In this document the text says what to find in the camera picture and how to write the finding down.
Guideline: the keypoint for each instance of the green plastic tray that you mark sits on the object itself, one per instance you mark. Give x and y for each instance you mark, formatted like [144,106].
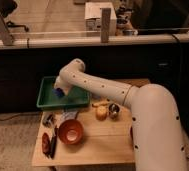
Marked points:
[48,99]

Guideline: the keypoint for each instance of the wooden post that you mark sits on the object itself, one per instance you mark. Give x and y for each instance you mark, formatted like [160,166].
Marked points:
[105,24]
[5,35]

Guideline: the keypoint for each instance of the wooden counter rail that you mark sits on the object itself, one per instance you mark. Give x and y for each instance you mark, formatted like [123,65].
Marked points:
[95,41]

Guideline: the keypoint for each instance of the red bowl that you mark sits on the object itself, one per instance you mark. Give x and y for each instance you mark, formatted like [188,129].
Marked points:
[70,131]

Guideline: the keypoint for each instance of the red spoon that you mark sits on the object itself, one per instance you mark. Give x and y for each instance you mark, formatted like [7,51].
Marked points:
[46,144]

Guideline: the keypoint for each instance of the wooden post left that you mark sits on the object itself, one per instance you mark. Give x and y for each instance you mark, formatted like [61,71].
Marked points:
[5,35]

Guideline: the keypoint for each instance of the black office chair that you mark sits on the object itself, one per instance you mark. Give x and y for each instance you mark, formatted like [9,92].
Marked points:
[7,7]

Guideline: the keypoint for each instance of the black utensil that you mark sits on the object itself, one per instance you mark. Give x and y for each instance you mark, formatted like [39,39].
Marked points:
[53,142]

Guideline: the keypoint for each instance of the grey cloth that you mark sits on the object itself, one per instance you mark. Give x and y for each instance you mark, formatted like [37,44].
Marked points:
[67,115]

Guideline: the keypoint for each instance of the wooden post centre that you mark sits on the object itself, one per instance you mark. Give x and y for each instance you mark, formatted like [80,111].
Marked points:
[105,24]

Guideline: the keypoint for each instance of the white cardboard box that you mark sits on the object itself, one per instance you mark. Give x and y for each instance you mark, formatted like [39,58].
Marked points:
[93,12]

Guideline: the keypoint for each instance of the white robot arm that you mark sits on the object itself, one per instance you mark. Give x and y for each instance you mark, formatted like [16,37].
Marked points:
[157,132]

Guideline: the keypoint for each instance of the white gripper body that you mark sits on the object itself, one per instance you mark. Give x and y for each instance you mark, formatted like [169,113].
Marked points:
[60,83]

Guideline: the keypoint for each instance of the shiny metal cup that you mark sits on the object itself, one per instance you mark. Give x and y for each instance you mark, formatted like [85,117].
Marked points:
[113,111]

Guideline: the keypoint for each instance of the blue sponge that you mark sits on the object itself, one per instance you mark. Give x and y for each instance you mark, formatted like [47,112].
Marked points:
[59,92]

